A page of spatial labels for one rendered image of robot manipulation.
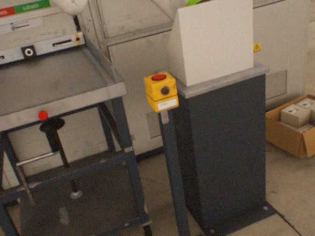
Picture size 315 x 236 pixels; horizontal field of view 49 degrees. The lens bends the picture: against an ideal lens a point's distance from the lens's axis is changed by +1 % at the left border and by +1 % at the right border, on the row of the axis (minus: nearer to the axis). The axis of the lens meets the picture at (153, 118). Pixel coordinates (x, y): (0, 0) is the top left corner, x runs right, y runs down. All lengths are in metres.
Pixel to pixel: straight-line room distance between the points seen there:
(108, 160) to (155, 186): 0.69
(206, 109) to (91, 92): 0.46
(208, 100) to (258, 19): 1.02
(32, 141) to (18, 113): 0.82
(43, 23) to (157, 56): 0.66
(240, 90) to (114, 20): 0.81
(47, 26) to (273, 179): 1.44
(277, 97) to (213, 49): 1.29
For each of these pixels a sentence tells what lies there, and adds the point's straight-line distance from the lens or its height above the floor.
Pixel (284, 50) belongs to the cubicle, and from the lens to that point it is 2.47.
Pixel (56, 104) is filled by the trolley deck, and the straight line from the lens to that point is 1.24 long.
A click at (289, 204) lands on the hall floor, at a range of 1.90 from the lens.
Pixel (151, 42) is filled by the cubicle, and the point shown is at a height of 0.76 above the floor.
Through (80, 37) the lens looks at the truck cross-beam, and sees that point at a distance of 1.78.
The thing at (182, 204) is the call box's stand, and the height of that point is 0.37.
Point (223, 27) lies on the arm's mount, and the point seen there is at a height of 0.94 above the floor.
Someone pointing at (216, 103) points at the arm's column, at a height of 0.66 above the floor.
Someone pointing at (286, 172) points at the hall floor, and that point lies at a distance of 2.10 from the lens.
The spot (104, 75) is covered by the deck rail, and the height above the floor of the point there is 0.85.
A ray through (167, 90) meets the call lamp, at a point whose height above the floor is 0.87.
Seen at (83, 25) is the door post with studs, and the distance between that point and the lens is 1.88.
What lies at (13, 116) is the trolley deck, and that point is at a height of 0.83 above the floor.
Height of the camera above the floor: 1.30
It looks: 28 degrees down
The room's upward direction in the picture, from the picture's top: 10 degrees counter-clockwise
